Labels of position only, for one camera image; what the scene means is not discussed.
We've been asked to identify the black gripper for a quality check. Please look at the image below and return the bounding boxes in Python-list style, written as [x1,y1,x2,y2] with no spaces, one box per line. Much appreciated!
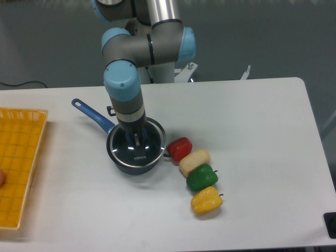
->
[117,115,146,146]

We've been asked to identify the glass lid blue knob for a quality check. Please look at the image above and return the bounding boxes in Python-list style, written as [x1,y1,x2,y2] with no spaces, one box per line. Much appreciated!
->
[107,117,166,169]

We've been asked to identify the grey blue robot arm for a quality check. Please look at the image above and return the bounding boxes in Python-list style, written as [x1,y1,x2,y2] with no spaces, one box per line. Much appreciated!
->
[91,1,196,145]

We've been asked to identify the red bell pepper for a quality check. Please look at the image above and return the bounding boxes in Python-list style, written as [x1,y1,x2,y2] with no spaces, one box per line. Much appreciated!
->
[163,137,193,162]

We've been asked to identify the beige bread loaf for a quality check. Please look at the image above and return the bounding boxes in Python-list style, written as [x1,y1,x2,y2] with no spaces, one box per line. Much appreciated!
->
[179,148,211,178]

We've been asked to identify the green bell pepper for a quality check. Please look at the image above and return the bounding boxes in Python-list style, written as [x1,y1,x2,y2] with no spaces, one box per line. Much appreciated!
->
[186,163,218,191]

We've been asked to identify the yellow bell pepper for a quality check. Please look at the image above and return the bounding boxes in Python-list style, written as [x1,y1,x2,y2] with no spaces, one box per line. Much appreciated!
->
[190,186,223,215]

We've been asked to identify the yellow woven basket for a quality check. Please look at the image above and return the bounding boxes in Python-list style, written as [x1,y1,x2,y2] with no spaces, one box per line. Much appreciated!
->
[1,107,48,230]

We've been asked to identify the orange round object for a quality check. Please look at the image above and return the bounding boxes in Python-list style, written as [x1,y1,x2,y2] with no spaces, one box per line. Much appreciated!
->
[0,169,6,186]

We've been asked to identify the black table socket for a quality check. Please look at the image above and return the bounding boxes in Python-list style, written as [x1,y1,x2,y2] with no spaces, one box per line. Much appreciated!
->
[323,212,336,239]

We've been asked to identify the blue saucepan with handle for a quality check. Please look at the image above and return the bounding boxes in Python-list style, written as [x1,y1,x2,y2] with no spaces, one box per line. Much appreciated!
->
[71,98,156,175]

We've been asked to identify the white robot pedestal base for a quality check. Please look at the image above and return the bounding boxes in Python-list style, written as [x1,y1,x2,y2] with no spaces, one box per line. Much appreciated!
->
[138,61,251,85]

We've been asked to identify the black pedestal cable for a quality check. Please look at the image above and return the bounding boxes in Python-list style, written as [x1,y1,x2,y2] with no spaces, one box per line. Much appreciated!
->
[145,66,155,85]

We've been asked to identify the black floor cable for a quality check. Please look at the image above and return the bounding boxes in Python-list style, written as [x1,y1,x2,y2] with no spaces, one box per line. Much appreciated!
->
[0,80,48,88]

